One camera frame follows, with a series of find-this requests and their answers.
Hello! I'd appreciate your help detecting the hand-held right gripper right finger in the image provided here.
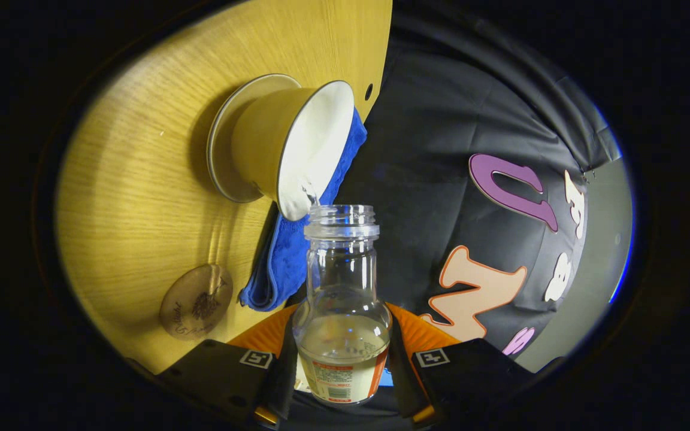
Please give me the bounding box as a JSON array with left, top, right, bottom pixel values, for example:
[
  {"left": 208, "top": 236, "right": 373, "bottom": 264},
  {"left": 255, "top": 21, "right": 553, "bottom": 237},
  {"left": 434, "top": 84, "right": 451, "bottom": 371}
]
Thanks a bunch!
[{"left": 386, "top": 302, "right": 540, "bottom": 429}]

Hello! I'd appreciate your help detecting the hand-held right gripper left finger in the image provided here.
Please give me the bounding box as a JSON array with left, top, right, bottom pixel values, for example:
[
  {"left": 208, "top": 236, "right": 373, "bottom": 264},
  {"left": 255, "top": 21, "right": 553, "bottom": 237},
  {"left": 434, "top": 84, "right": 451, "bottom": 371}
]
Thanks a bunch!
[{"left": 156, "top": 305, "right": 299, "bottom": 429}]

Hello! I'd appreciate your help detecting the clear water bottle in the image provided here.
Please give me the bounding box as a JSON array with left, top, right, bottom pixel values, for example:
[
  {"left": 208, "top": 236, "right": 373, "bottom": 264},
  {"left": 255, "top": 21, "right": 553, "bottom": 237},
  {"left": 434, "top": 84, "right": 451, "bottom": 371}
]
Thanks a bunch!
[{"left": 292, "top": 204, "right": 394, "bottom": 406}]

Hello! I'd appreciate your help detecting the round wooden coaster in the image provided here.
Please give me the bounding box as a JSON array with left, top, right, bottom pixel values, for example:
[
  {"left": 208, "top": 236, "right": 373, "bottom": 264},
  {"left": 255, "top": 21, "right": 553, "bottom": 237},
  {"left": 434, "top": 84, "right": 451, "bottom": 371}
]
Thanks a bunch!
[{"left": 159, "top": 264, "right": 234, "bottom": 342}]

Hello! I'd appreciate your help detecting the yellow teacup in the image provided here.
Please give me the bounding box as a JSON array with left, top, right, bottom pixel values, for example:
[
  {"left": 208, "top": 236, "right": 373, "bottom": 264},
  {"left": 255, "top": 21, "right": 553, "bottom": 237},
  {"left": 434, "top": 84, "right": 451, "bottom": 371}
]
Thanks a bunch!
[{"left": 230, "top": 80, "right": 356, "bottom": 222}]

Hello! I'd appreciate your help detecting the blue towel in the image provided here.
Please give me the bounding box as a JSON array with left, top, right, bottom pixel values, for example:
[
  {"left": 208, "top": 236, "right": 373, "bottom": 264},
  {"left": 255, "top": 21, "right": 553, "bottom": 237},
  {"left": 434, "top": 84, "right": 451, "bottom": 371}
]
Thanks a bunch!
[{"left": 239, "top": 108, "right": 368, "bottom": 312}]

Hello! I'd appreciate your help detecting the yellow saucer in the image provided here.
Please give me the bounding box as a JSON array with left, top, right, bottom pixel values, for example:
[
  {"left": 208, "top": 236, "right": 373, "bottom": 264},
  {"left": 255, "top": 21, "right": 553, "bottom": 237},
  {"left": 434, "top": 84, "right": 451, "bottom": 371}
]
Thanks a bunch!
[{"left": 206, "top": 73, "right": 302, "bottom": 204}]

